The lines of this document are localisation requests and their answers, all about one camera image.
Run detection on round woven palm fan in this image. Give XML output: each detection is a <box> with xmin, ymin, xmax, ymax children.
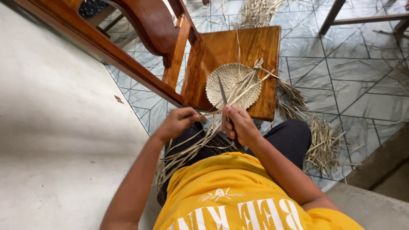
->
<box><xmin>205</xmin><ymin>63</ymin><xmax>262</xmax><ymax>111</ymax></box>

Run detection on chair with blue dotted cushion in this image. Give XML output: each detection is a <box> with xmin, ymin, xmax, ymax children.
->
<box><xmin>78</xmin><ymin>0</ymin><xmax>138</xmax><ymax>49</ymax></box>

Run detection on black checked cloth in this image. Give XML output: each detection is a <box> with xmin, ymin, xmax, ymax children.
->
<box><xmin>206</xmin><ymin>132</ymin><xmax>239</xmax><ymax>156</ymax></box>

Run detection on bundle of palm strips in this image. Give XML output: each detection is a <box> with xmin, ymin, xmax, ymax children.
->
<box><xmin>156</xmin><ymin>57</ymin><xmax>279</xmax><ymax>190</ymax></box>

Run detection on small heap of palm strips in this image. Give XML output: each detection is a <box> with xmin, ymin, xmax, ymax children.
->
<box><xmin>223</xmin><ymin>0</ymin><xmax>285</xmax><ymax>30</ymax></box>

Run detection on steel knife with dark handle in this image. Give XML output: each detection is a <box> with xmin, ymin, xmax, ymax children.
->
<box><xmin>217</xmin><ymin>74</ymin><xmax>246</xmax><ymax>154</ymax></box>

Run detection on person's black shorts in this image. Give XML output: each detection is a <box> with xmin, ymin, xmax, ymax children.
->
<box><xmin>157</xmin><ymin>119</ymin><xmax>312</xmax><ymax>207</ymax></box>

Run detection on person's yellow printed shirt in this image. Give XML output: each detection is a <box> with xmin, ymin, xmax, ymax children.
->
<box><xmin>153</xmin><ymin>152</ymin><xmax>365</xmax><ymax>230</ymax></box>

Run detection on brown varnished wooden chair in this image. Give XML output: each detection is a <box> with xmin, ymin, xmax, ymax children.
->
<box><xmin>13</xmin><ymin>0</ymin><xmax>282</xmax><ymax>122</ymax></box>

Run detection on dark wooden furniture frame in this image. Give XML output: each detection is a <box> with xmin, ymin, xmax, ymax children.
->
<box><xmin>318</xmin><ymin>0</ymin><xmax>409</xmax><ymax>44</ymax></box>

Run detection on person's right hand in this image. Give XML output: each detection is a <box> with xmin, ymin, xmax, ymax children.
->
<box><xmin>221</xmin><ymin>104</ymin><xmax>263</xmax><ymax>148</ymax></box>

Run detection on person's left hand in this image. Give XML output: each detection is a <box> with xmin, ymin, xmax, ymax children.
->
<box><xmin>155</xmin><ymin>107</ymin><xmax>202</xmax><ymax>143</ymax></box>

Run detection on large heap of palm scraps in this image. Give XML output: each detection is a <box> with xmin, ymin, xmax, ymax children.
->
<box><xmin>276</xmin><ymin>78</ymin><xmax>365</xmax><ymax>180</ymax></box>

